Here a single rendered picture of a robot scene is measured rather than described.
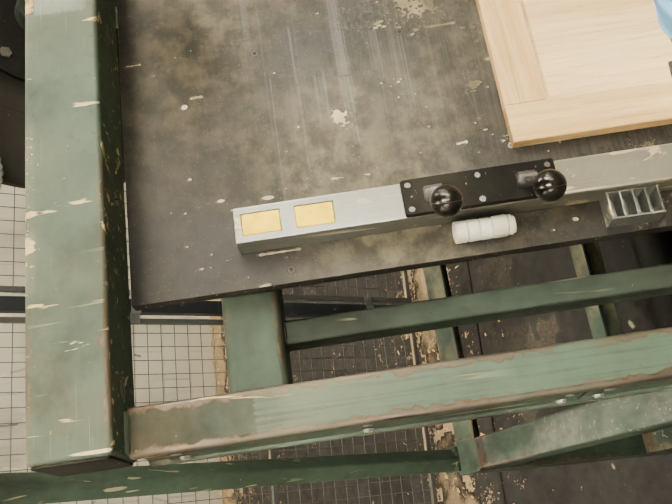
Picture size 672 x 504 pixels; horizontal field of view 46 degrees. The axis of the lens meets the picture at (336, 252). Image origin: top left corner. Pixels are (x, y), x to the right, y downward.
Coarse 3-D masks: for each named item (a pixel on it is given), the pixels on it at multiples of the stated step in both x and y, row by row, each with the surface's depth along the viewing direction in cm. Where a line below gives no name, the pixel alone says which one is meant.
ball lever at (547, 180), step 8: (520, 176) 100; (528, 176) 99; (536, 176) 91; (544, 176) 90; (552, 176) 89; (560, 176) 89; (520, 184) 100; (528, 184) 100; (536, 184) 90; (544, 184) 89; (552, 184) 89; (560, 184) 89; (536, 192) 91; (544, 192) 90; (552, 192) 89; (560, 192) 90; (544, 200) 91; (552, 200) 90
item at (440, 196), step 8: (440, 184) 101; (448, 184) 91; (424, 192) 100; (432, 192) 91; (440, 192) 90; (448, 192) 89; (456, 192) 90; (432, 200) 90; (440, 200) 89; (448, 200) 89; (456, 200) 89; (432, 208) 91; (440, 208) 90; (448, 208) 89; (456, 208) 90; (448, 216) 90
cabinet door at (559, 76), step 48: (480, 0) 115; (528, 0) 115; (576, 0) 114; (624, 0) 114; (528, 48) 112; (576, 48) 111; (624, 48) 111; (528, 96) 109; (576, 96) 108; (624, 96) 108; (528, 144) 108
